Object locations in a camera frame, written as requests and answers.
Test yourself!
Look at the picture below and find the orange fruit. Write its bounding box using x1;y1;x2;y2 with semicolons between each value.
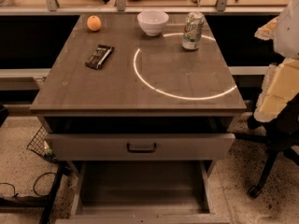
87;16;102;32

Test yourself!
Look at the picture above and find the black office chair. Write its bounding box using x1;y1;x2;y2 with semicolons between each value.
235;93;299;198

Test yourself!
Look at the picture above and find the grey drawer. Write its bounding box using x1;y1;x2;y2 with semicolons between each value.
46;133;235;161
55;161;230;224

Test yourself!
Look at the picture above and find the black floor cable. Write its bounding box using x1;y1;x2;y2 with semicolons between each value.
0;171;59;199

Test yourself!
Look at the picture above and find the white bowl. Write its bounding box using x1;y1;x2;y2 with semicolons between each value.
137;10;169;36

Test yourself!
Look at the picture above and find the black snack bar packet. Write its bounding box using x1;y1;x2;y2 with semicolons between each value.
85;45;114;70

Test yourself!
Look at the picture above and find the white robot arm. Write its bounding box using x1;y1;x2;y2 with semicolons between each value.
253;0;299;122

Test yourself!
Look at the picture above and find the grey wooden drawer cabinet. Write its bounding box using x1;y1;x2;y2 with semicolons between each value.
29;12;248;224

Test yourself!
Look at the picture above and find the black wire basket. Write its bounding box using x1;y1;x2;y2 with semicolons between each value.
27;127;58;163

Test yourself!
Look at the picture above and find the green soda can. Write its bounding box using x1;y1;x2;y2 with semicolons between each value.
182;12;205;50

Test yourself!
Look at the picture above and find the grey top drawer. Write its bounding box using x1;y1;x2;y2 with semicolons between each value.
46;133;235;161

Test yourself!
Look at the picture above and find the black table leg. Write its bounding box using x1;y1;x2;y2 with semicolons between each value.
39;162;65;224

